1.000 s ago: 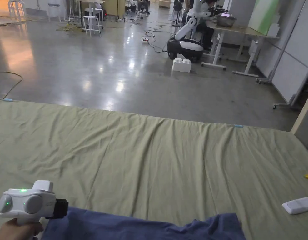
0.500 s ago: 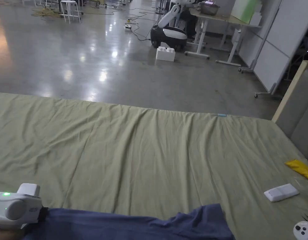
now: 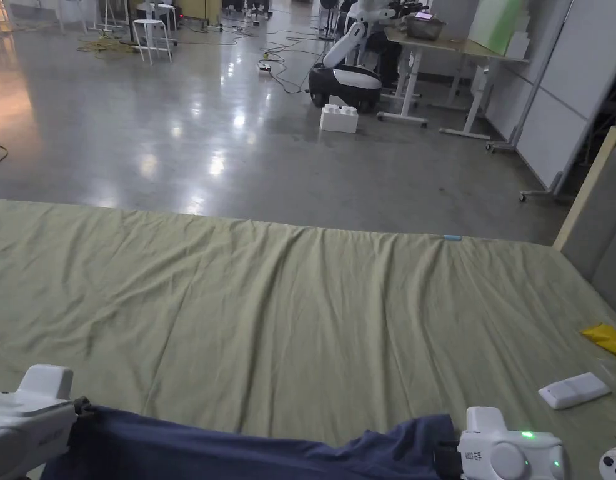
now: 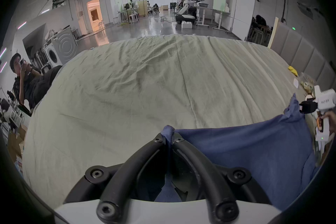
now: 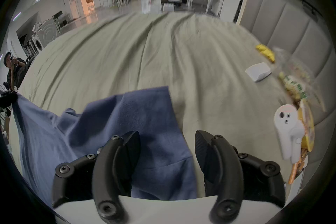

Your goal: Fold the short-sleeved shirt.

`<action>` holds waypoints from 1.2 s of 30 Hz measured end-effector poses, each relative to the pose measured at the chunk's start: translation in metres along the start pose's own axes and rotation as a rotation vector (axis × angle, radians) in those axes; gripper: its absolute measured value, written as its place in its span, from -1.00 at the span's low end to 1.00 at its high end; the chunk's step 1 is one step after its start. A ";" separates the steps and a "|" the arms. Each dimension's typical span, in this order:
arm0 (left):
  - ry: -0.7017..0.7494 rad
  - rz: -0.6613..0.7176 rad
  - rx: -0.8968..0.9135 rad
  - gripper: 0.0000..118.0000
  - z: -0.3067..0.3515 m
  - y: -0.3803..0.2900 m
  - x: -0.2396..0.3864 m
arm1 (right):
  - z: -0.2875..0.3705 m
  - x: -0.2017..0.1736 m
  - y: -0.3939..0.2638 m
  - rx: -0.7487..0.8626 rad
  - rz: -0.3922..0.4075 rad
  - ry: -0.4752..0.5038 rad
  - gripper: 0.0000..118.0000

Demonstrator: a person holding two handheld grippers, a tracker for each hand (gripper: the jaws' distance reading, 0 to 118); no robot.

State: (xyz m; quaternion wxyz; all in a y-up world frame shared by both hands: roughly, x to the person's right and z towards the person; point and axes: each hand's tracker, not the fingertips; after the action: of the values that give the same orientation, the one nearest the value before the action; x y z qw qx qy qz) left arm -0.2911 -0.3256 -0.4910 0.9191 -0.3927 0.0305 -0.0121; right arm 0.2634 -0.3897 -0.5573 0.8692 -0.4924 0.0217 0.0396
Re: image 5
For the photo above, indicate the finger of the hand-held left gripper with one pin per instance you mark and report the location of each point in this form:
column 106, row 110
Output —
column 7, row 99

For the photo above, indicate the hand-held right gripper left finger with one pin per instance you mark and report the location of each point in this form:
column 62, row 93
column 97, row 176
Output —
column 105, row 165

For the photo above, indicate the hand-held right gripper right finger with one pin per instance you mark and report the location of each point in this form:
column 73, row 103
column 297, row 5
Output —
column 225, row 165

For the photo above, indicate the dark blue shirt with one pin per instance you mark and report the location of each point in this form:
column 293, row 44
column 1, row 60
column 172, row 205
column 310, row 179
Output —
column 149, row 125

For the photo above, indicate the orange snack packet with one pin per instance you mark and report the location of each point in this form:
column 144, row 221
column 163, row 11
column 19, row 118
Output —
column 295, row 170

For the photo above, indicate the white ghost-shaped toy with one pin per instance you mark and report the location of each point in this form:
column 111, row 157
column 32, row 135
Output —
column 286, row 125

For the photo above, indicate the washing machine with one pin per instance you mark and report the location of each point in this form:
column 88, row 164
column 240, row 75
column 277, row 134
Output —
column 43, row 35

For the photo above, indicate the yellow snack packet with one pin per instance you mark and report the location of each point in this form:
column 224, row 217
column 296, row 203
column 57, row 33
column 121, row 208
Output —
column 308, row 123

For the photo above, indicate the small white box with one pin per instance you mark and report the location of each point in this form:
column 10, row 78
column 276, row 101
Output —
column 258, row 71

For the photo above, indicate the clear bag with green snacks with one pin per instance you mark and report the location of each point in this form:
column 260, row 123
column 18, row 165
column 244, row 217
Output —
column 296, row 81

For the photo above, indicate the bed with pale green sheet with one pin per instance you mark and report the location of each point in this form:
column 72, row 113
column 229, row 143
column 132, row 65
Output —
column 162, row 60

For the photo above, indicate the yellow snack bag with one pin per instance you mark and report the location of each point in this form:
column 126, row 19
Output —
column 266, row 52

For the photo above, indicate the grey padded headboard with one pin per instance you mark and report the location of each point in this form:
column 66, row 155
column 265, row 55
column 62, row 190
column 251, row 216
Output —
column 284, row 20

